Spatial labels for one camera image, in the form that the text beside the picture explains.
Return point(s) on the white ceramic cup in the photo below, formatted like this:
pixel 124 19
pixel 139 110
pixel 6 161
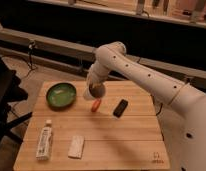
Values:
pixel 94 91

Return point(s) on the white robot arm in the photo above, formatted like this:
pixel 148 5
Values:
pixel 183 98

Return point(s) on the green ceramic bowl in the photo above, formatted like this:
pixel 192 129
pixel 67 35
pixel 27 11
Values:
pixel 61 95

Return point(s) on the orange carrot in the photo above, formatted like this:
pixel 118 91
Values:
pixel 96 105

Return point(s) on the black rectangular block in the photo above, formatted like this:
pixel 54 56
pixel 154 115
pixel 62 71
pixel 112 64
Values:
pixel 120 108

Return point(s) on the wooden folding table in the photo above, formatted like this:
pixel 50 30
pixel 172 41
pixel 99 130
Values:
pixel 132 142

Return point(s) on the white plastic bottle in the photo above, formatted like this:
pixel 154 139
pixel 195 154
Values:
pixel 44 142

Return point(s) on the black chair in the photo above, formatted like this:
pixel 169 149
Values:
pixel 10 91

